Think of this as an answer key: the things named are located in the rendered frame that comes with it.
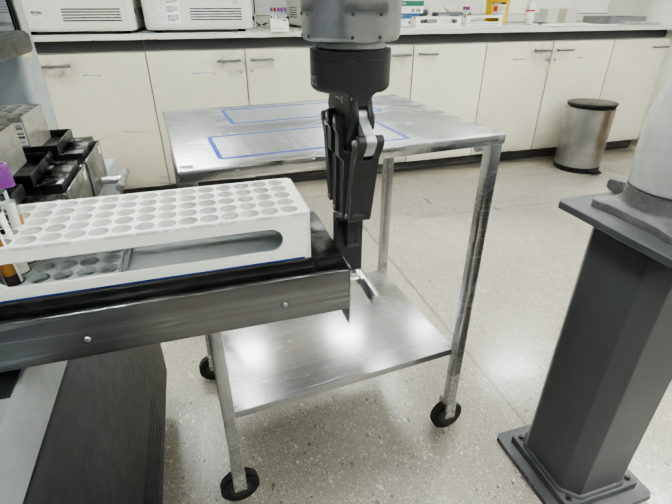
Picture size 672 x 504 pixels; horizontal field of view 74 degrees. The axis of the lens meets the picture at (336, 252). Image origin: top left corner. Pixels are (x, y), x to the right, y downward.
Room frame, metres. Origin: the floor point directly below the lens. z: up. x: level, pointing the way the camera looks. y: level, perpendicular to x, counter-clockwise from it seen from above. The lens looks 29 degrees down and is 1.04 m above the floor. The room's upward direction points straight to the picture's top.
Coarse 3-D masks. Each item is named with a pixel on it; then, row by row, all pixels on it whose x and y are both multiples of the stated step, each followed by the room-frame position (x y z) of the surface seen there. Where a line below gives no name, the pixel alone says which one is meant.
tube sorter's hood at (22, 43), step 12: (0, 0) 0.79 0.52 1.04; (12, 0) 0.83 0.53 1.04; (0, 12) 0.77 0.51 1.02; (12, 12) 0.83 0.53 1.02; (0, 24) 0.76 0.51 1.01; (12, 24) 0.81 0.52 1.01; (0, 36) 0.72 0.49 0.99; (12, 36) 0.76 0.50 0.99; (24, 36) 0.81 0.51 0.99; (0, 48) 0.69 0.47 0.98; (12, 48) 0.74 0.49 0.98; (24, 48) 0.79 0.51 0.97; (0, 60) 0.68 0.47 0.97
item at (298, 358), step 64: (192, 128) 0.89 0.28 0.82; (256, 128) 0.89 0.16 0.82; (320, 128) 0.89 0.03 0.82; (384, 128) 0.89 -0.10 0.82; (448, 128) 0.89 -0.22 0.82; (384, 192) 1.24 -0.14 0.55; (384, 256) 1.24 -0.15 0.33; (320, 320) 0.97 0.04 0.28; (384, 320) 0.97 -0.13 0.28; (256, 384) 0.74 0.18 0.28; (320, 384) 0.74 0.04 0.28; (448, 384) 0.85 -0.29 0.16
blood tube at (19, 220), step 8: (0, 168) 0.36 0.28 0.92; (8, 168) 0.36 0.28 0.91; (0, 176) 0.36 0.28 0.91; (8, 176) 0.36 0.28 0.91; (0, 184) 0.35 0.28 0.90; (8, 184) 0.36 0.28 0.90; (0, 192) 0.35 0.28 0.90; (8, 192) 0.36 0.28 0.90; (0, 200) 0.36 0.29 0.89; (8, 200) 0.36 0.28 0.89; (16, 200) 0.36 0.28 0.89; (8, 208) 0.35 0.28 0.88; (16, 208) 0.36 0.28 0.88; (8, 216) 0.35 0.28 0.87; (16, 216) 0.36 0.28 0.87; (16, 224) 0.35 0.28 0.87
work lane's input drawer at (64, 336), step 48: (144, 288) 0.33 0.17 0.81; (192, 288) 0.35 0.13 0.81; (240, 288) 0.35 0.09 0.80; (288, 288) 0.36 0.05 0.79; (336, 288) 0.38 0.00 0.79; (0, 336) 0.29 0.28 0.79; (48, 336) 0.30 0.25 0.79; (96, 336) 0.31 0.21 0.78; (144, 336) 0.32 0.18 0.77; (192, 336) 0.33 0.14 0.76
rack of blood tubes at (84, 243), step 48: (144, 192) 0.43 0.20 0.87; (192, 192) 0.44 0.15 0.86; (240, 192) 0.44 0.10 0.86; (288, 192) 0.43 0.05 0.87; (48, 240) 0.34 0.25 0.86; (96, 240) 0.33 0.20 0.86; (144, 240) 0.34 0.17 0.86; (192, 240) 0.44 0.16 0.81; (240, 240) 0.44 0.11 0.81; (288, 240) 0.38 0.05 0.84; (0, 288) 0.31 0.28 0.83; (48, 288) 0.32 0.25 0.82
